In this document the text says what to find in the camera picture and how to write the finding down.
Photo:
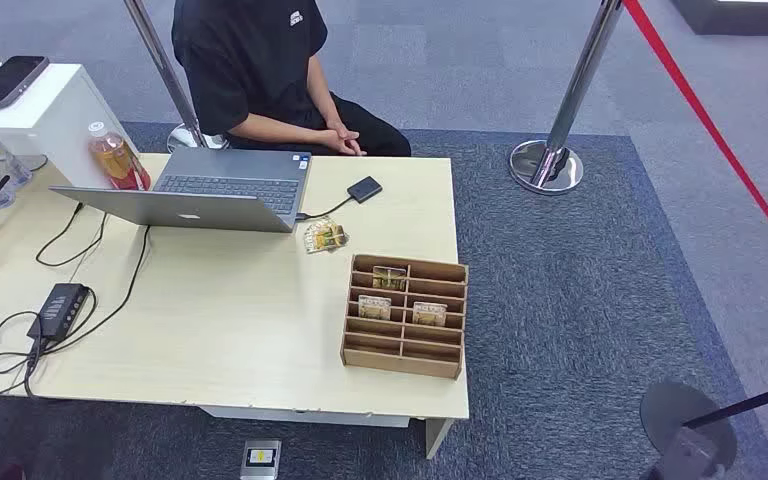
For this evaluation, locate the wooden card organizer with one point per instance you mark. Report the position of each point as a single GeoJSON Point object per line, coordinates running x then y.
{"type": "Point", "coordinates": [400, 358]}

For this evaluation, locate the black external drive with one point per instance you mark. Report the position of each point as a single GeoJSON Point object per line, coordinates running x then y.
{"type": "Point", "coordinates": [365, 189]}

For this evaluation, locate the person's right forearm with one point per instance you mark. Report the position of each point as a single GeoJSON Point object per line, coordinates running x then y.
{"type": "Point", "coordinates": [278, 130]}

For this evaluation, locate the white cabinet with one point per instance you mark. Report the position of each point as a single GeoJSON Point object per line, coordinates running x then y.
{"type": "Point", "coordinates": [59, 126]}

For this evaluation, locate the grey floor device yellow label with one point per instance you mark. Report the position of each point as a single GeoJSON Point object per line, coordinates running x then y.
{"type": "Point", "coordinates": [260, 459]}

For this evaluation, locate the loose green yellow card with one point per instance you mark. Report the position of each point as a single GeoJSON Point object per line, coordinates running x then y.
{"type": "Point", "coordinates": [325, 236]}

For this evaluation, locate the person's left forearm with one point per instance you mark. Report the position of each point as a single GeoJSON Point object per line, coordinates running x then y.
{"type": "Point", "coordinates": [323, 93]}

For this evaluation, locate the pale banner green card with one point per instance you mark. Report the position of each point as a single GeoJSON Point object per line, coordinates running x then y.
{"type": "Point", "coordinates": [430, 314]}
{"type": "Point", "coordinates": [374, 308]}

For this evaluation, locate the dark platform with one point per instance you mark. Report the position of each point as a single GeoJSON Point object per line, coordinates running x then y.
{"type": "Point", "coordinates": [742, 16]}

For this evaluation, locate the black stanchion post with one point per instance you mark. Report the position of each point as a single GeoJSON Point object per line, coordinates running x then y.
{"type": "Point", "coordinates": [669, 411]}

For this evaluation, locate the person's left hand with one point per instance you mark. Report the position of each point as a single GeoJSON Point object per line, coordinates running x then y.
{"type": "Point", "coordinates": [343, 130]}

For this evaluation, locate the red barrier belt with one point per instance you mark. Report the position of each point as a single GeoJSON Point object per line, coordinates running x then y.
{"type": "Point", "coordinates": [708, 119]}

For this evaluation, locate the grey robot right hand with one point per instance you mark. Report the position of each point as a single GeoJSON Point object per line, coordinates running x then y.
{"type": "Point", "coordinates": [689, 457]}

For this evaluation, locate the dark blue rug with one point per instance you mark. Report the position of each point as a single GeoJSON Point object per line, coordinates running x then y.
{"type": "Point", "coordinates": [556, 298]}

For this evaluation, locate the dark green card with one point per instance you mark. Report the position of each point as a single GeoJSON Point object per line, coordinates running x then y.
{"type": "Point", "coordinates": [389, 278]}

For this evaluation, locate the chrome stanchion post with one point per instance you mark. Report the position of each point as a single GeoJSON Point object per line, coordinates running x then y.
{"type": "Point", "coordinates": [576, 86]}
{"type": "Point", "coordinates": [165, 73]}

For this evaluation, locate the light wooden desk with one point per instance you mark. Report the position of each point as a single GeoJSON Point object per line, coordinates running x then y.
{"type": "Point", "coordinates": [225, 318]}

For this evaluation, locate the dark smartphone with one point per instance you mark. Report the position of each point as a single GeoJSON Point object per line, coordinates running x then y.
{"type": "Point", "coordinates": [6, 81]}

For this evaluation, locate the black adapter box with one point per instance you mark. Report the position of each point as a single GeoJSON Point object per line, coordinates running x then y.
{"type": "Point", "coordinates": [59, 311]}

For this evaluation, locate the person's right hand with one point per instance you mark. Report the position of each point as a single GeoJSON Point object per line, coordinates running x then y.
{"type": "Point", "coordinates": [347, 147]}

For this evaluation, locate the person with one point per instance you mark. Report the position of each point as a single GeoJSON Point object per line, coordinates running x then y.
{"type": "Point", "coordinates": [245, 60]}

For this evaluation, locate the silver laptop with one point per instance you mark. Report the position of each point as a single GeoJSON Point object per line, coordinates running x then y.
{"type": "Point", "coordinates": [232, 182]}

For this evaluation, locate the orange drink bottle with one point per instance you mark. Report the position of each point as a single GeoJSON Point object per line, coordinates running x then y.
{"type": "Point", "coordinates": [116, 162]}

